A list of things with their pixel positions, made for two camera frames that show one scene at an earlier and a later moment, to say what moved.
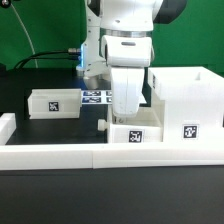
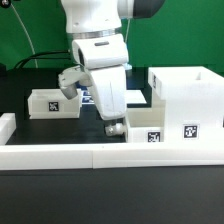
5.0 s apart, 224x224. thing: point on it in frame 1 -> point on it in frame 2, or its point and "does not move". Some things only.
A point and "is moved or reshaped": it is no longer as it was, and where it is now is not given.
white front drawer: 147,127 is moved or reshaped
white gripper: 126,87 -> 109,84
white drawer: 54,103 does not move
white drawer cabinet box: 193,103 does not move
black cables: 35,56 does not move
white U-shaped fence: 18,157 does not move
